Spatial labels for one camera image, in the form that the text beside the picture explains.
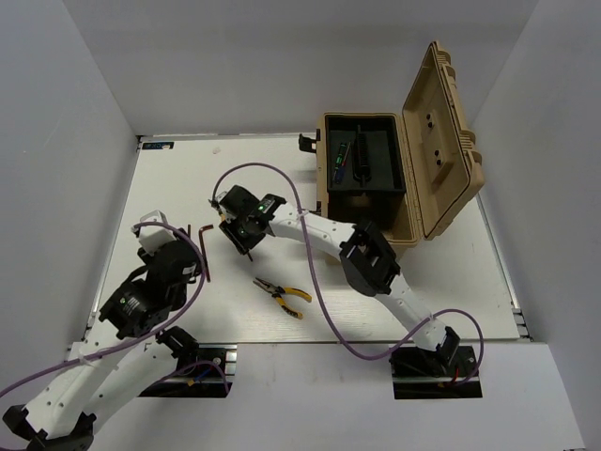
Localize yellow black needle-nose pliers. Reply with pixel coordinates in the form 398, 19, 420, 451
208, 198, 225, 222

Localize tan plastic toolbox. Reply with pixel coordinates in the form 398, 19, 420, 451
316, 41, 485, 254

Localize black toolbox rear latch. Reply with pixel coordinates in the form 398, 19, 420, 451
298, 130, 320, 154

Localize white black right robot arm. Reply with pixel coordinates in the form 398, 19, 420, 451
210, 185, 459, 375

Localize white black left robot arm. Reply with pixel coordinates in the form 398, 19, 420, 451
3, 238, 202, 450

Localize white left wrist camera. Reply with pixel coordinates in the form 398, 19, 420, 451
131, 210, 176, 256

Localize blue table corner label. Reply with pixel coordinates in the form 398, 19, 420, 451
142, 142, 175, 150

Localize blue red handled screwdriver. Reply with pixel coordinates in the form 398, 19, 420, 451
333, 164, 346, 184

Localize black green precision screwdriver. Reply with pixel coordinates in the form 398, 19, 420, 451
334, 142, 351, 169

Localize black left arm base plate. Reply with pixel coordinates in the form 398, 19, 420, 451
139, 344, 238, 399

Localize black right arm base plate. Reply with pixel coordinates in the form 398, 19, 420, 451
389, 346, 483, 400

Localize yellow black pliers near front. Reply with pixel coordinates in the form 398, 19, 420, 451
253, 277, 312, 319

